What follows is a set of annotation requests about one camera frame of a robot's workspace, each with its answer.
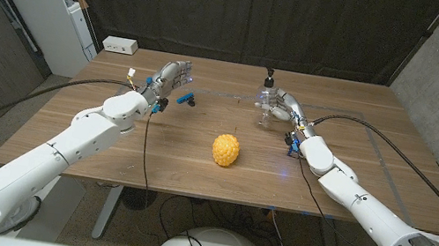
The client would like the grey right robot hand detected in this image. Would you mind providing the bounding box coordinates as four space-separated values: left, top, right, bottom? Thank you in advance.
250 85 323 140

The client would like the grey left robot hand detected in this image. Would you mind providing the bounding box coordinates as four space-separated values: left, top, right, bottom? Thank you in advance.
142 55 196 112

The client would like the clear pump dispenser bottle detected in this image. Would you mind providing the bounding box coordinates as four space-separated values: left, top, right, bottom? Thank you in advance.
250 65 283 129

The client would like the blue clip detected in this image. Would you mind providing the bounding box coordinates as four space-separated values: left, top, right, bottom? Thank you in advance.
175 90 198 108

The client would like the yellow bumpy toy orange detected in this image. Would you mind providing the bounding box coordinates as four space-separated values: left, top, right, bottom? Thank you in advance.
209 131 243 169

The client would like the white power strip box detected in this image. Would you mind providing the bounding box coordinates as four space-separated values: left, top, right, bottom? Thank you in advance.
100 34 140 57

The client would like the silver tape strip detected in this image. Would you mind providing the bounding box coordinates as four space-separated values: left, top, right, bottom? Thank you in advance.
342 113 431 228

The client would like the black fabric curtain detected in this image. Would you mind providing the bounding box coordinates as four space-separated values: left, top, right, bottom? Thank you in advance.
47 0 439 98

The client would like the black round fan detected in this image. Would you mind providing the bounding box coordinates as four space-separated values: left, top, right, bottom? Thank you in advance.
118 186 159 215

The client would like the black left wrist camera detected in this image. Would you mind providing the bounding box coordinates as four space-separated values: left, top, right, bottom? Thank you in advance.
151 96 170 116

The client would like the white connector with yellow wires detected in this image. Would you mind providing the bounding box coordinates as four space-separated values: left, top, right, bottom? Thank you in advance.
125 67 138 88

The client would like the thick black cable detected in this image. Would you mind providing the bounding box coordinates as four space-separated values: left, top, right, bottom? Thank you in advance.
0 60 138 168
294 109 439 245

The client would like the thin black cable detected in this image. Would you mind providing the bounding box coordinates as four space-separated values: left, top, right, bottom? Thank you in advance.
131 110 164 210
283 157 439 246

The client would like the black curtain frame pole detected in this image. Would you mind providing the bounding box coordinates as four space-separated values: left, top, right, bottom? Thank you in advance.
385 0 439 94

